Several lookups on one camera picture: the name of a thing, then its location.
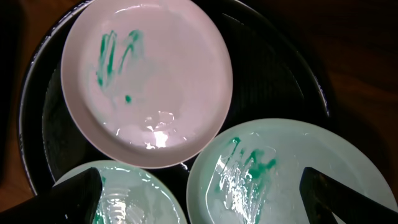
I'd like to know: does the mint plate front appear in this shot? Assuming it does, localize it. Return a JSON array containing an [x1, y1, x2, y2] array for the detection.
[[56, 160, 188, 224]]

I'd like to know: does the pink plate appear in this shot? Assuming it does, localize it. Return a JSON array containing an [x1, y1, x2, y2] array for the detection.
[[60, 0, 233, 169]]

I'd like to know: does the mint plate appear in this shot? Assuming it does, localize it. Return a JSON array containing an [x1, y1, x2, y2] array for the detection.
[[186, 119, 397, 223], [56, 160, 188, 224]]

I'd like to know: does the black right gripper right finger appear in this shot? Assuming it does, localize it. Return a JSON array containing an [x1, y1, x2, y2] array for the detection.
[[299, 167, 397, 224]]

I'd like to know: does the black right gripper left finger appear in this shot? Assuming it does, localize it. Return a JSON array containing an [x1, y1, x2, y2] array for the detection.
[[1, 167, 103, 224]]

